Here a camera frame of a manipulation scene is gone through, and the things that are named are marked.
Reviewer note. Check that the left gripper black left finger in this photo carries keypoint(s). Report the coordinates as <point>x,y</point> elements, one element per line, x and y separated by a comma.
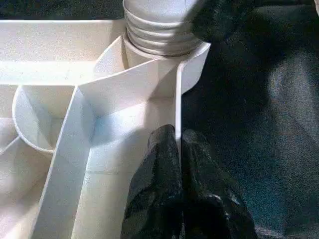
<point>154,194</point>

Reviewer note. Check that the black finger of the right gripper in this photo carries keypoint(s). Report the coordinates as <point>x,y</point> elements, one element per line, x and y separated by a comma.
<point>219,17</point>

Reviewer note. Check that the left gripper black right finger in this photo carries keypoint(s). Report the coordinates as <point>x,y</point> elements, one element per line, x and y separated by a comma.
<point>209,199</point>

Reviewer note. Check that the white plastic table leg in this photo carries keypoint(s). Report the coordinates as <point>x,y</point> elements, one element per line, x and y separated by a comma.
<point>154,25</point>

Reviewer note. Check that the white plastic table top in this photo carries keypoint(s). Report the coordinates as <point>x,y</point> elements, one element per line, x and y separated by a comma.
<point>50,64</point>

